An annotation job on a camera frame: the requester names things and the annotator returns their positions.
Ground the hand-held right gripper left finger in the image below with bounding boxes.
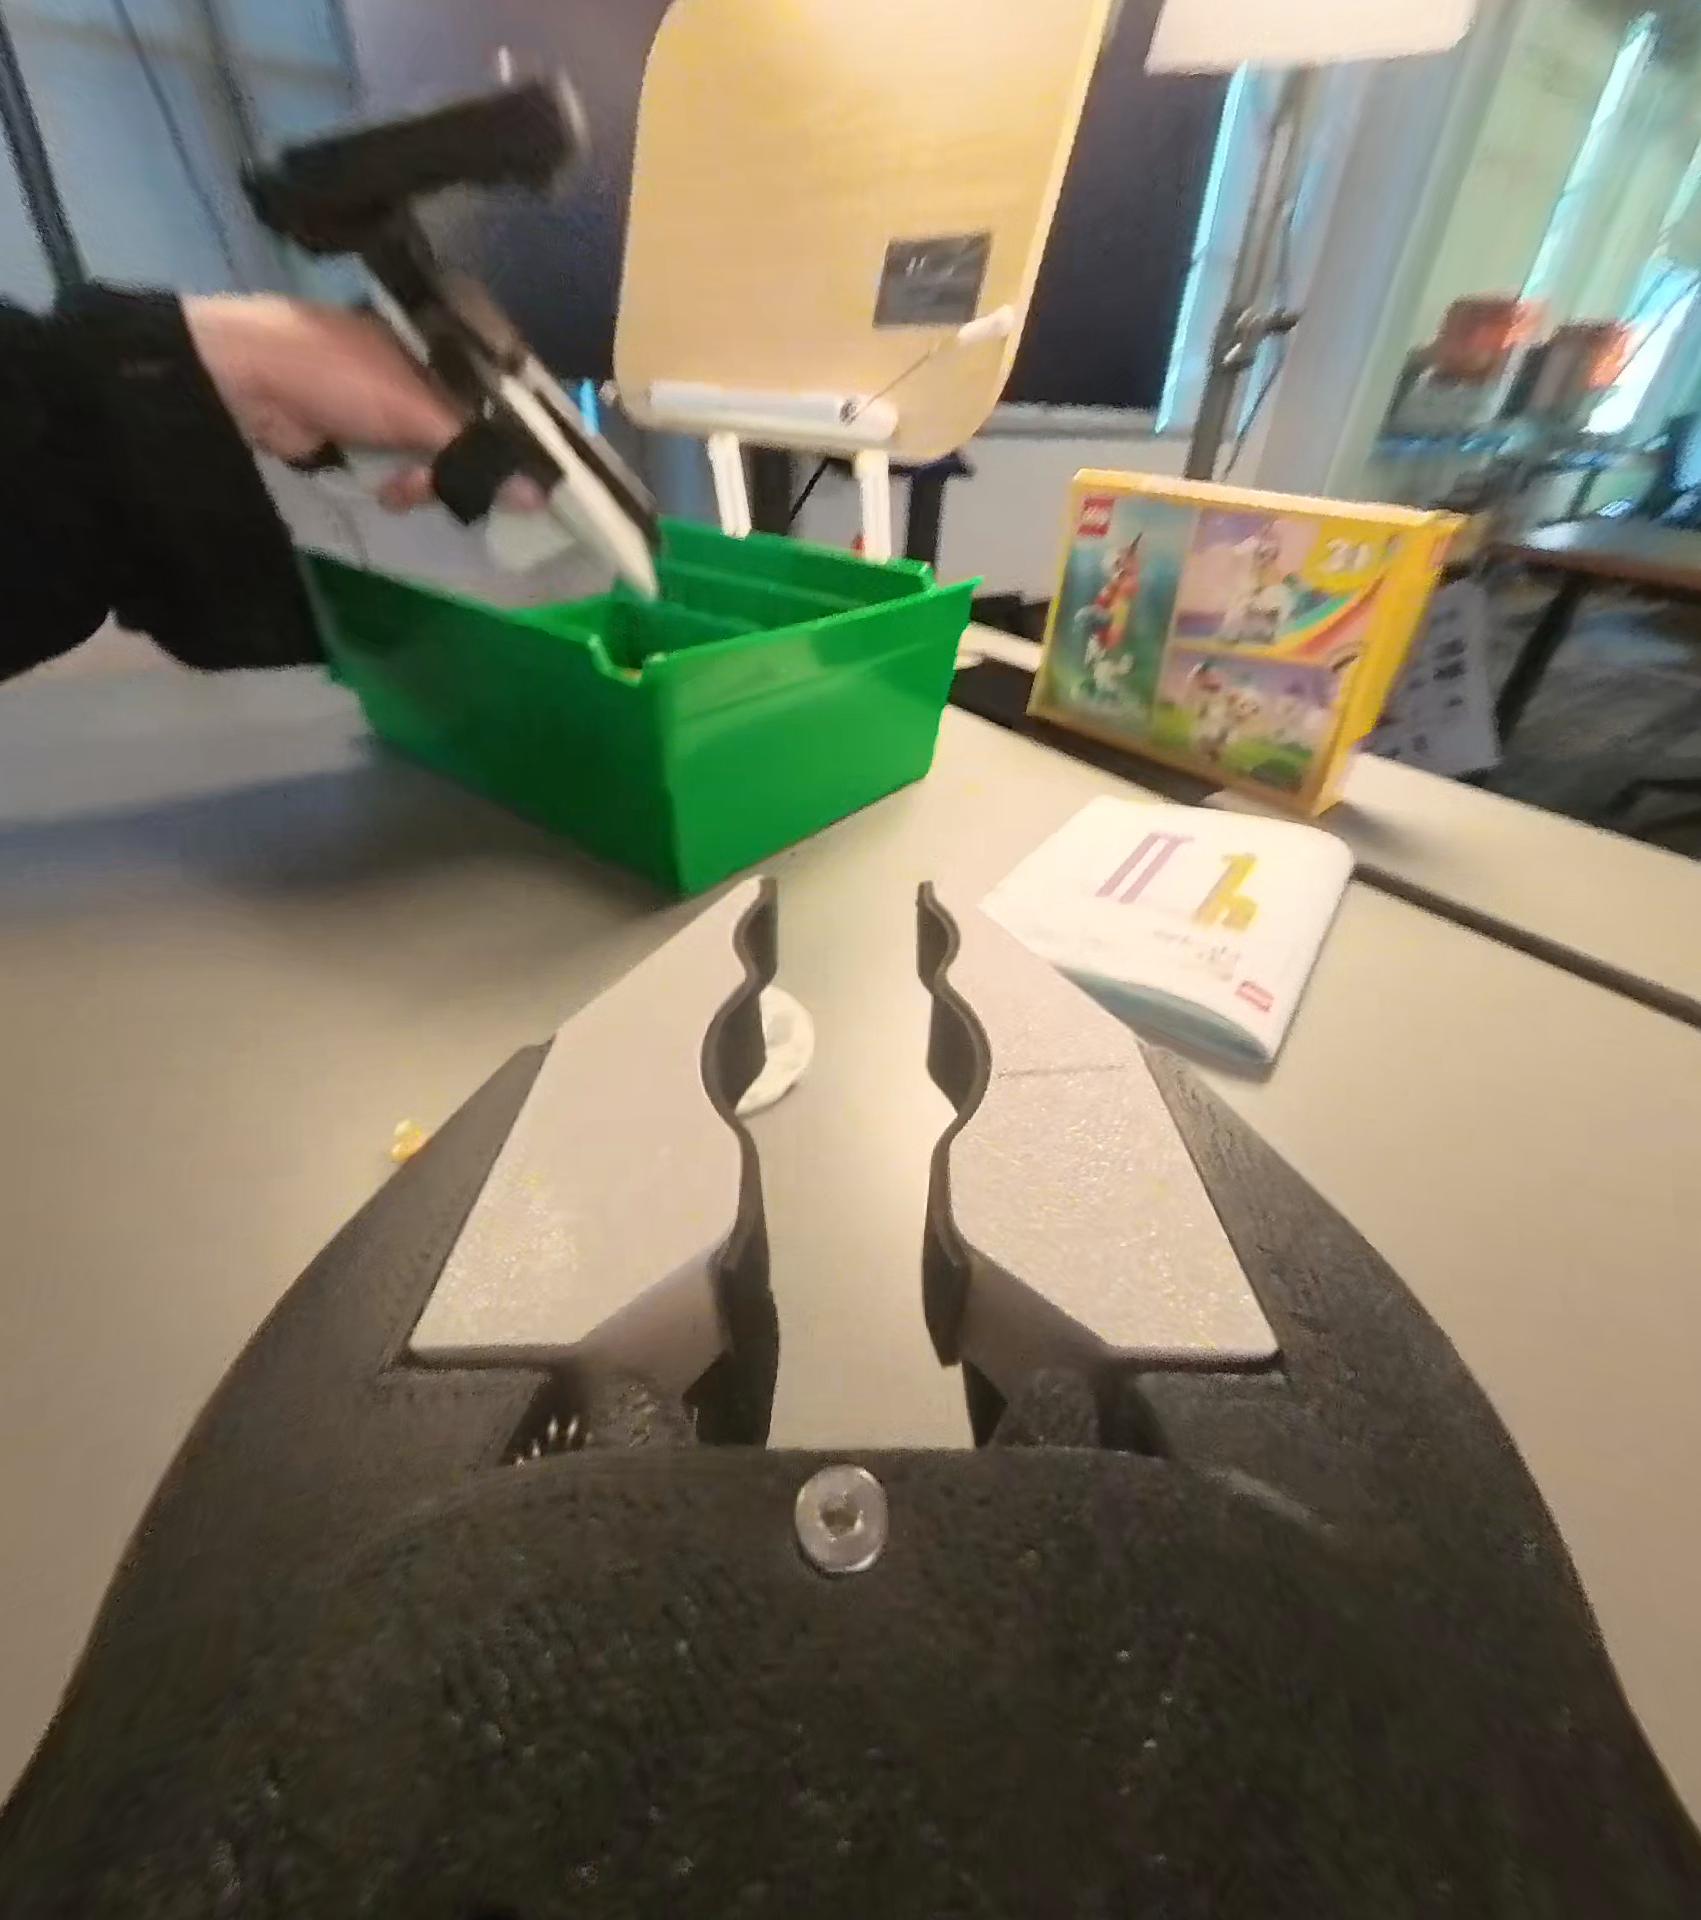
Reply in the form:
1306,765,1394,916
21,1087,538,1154
407,874,782,1448

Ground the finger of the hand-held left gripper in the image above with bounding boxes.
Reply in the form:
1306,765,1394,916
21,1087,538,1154
503,378,662,602
525,349,666,558

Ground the white round studded plate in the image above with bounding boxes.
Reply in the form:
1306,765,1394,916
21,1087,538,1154
734,986,817,1116

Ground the bright rectangular light panel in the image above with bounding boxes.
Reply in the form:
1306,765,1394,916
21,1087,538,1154
1143,0,1482,79

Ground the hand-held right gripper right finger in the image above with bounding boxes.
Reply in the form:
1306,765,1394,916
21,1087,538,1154
914,883,1282,1448

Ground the person's left forearm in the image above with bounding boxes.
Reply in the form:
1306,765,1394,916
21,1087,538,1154
0,284,327,744

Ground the yellow toy set box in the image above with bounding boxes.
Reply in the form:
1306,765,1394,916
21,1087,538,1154
1027,469,1470,823

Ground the thick instruction booklet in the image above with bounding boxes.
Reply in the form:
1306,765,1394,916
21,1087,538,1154
981,794,1357,1077

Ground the green plastic bin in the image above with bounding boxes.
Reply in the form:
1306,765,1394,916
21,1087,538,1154
302,514,982,901

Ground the grey light stand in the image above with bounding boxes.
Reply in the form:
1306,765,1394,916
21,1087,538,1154
1185,60,1305,486

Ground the printed white sheet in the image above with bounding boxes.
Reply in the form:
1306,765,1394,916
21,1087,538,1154
1367,576,1507,778

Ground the black light stand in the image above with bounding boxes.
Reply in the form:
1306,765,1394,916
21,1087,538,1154
0,0,89,290

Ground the person's left hand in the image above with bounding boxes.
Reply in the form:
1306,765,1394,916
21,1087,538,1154
181,293,552,517

